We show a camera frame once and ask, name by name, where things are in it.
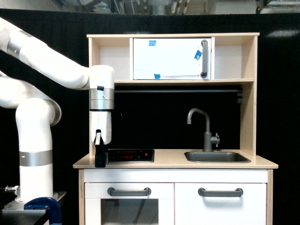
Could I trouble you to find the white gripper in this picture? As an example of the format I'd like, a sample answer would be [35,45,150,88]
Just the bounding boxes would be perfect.
[90,111,112,168]

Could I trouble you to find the grey toy faucet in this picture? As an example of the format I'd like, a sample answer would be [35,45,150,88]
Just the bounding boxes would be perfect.
[187,108,220,152]

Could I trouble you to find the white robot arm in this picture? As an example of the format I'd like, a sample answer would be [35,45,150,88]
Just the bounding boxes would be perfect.
[0,19,114,203]

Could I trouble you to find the black toy stovetop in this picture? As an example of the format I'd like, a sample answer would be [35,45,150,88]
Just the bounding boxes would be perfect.
[108,149,155,163]

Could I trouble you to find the blue C-clamp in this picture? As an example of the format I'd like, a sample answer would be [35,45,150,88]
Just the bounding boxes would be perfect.
[23,197,62,225]

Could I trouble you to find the white oven door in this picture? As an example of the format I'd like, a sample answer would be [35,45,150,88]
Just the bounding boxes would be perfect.
[85,183,174,225]

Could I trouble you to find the grey sink basin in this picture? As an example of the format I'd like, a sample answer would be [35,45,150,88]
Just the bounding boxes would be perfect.
[184,152,251,163]

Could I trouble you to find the blue tape piece bottom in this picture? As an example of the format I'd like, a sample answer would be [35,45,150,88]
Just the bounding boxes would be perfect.
[154,74,161,79]

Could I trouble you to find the blue tape piece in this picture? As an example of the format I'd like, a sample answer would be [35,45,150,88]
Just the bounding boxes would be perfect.
[194,50,203,60]
[154,74,161,79]
[149,40,157,46]

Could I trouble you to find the white cabinet door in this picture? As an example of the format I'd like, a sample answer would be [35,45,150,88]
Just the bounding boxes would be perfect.
[174,183,267,225]

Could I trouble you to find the white microwave door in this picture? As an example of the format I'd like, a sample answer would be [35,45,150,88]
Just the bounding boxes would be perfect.
[133,38,214,80]

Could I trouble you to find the blue tape piece top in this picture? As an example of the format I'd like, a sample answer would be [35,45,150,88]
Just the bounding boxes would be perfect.
[149,40,157,46]

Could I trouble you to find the blue tape piece right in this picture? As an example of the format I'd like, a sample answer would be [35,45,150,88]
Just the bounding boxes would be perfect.
[194,50,203,60]

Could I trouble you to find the grey oven door handle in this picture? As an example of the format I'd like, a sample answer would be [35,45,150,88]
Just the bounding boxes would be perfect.
[107,187,151,197]

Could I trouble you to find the silver cable connector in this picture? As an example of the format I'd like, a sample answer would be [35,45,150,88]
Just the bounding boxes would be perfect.
[4,186,19,195]

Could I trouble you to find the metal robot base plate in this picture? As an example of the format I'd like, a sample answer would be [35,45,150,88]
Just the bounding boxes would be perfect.
[1,191,67,214]

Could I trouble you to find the grey cabinet door handle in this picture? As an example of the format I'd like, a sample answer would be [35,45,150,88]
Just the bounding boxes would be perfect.
[198,188,243,197]

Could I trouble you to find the black rail hooks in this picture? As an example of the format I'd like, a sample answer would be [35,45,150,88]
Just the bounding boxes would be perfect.
[237,89,243,105]

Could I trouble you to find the grey microwave door handle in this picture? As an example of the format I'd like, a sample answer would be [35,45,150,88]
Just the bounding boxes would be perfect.
[200,40,209,79]

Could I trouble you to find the wooden play kitchen frame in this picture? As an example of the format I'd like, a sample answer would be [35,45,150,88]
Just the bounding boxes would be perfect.
[73,33,278,225]

